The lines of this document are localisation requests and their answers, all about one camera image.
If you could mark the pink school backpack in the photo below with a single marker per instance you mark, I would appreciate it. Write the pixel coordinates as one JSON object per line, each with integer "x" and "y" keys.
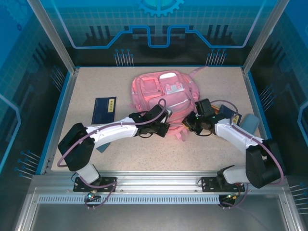
{"x": 163, "y": 96}

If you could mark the dark blue book yellow label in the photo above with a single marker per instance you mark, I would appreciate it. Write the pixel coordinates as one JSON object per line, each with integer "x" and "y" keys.
{"x": 227, "y": 110}
{"x": 104, "y": 110}

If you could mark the grey-blue pencil case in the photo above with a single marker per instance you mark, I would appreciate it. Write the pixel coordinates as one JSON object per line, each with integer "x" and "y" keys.
{"x": 250, "y": 122}

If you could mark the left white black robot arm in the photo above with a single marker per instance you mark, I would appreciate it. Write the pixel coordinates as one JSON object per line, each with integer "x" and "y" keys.
{"x": 113, "y": 131}

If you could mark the small teal notebook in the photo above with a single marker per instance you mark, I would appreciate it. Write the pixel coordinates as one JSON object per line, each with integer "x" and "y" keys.
{"x": 103, "y": 147}

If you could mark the small controller board with LED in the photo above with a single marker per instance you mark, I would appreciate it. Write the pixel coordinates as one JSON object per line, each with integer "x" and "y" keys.
{"x": 92, "y": 196}
{"x": 232, "y": 196}

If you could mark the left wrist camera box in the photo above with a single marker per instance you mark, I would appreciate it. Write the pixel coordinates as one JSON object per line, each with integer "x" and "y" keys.
{"x": 169, "y": 113}

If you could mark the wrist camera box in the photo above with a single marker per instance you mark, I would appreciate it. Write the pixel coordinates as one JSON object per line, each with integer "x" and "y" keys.
{"x": 204, "y": 107}
{"x": 169, "y": 113}

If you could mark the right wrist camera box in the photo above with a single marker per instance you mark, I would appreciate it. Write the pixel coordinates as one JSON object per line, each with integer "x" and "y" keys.
{"x": 204, "y": 107}

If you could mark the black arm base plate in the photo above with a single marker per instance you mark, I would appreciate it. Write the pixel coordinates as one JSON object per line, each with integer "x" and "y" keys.
{"x": 209, "y": 184}
{"x": 108, "y": 184}

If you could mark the aluminium mounting rail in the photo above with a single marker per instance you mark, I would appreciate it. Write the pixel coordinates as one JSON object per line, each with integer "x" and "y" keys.
{"x": 156, "y": 180}

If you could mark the aluminium frame post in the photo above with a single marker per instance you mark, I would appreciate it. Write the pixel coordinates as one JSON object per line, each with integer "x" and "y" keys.
{"x": 262, "y": 38}
{"x": 55, "y": 38}

